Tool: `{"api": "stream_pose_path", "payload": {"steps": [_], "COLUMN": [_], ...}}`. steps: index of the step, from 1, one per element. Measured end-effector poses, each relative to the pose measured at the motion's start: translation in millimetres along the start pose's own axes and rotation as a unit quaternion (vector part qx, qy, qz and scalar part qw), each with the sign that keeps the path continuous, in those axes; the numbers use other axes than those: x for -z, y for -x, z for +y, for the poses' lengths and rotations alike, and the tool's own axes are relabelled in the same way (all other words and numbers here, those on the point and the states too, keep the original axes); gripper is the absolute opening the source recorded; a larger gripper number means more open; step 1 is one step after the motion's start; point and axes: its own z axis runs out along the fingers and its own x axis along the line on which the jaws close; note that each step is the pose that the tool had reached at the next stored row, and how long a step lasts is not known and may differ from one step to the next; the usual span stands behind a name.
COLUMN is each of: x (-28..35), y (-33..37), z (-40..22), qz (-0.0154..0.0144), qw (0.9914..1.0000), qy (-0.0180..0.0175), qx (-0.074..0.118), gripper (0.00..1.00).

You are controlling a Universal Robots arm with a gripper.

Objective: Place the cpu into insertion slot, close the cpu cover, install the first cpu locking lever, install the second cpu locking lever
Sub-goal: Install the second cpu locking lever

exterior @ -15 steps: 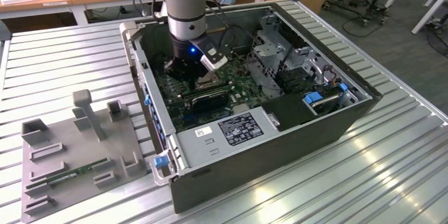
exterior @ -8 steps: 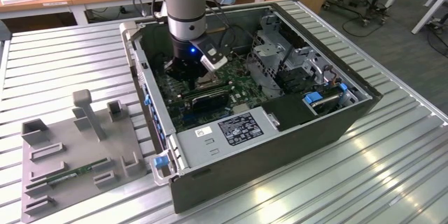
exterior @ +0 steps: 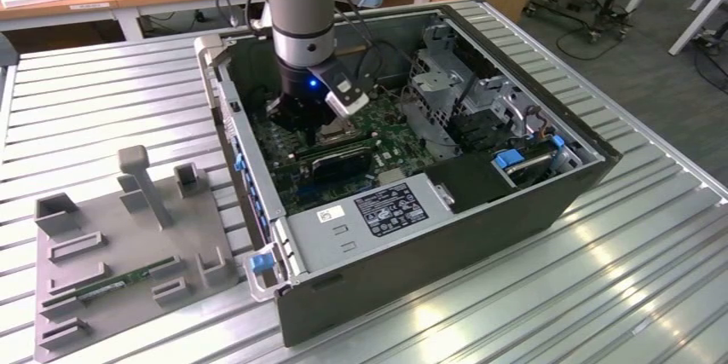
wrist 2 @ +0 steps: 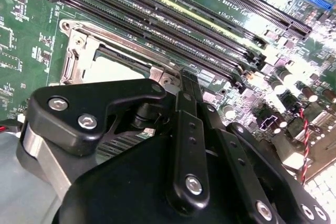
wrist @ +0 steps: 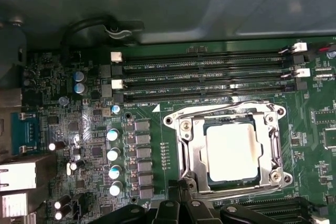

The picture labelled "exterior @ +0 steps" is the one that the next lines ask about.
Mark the black PC case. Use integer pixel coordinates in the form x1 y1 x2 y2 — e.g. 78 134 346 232
193 0 623 348

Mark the multicoloured wire bundle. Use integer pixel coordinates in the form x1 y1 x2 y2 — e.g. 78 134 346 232
526 104 558 143

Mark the black wheeled stand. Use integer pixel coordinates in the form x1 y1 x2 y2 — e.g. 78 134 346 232
523 0 645 45

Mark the hard disk in blue carrier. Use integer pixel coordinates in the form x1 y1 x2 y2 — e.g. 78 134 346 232
493 142 570 188

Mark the silver drive cage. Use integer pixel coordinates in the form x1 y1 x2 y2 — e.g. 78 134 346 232
407 18 517 156

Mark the black graphics card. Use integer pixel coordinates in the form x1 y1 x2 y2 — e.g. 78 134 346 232
310 148 377 188

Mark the silver power supply unit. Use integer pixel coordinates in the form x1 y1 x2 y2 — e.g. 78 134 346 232
271 172 457 286

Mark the green RAM stick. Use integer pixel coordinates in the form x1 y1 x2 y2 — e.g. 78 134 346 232
74 256 175 302

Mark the green motherboard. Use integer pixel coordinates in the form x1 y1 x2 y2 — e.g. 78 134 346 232
250 84 443 217

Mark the grey parts rack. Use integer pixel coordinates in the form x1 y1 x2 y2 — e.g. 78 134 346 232
33 145 245 363

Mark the metal socket cover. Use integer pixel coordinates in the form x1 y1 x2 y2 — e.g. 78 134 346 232
318 119 363 144

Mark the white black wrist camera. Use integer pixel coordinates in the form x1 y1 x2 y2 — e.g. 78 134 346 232
306 59 371 118

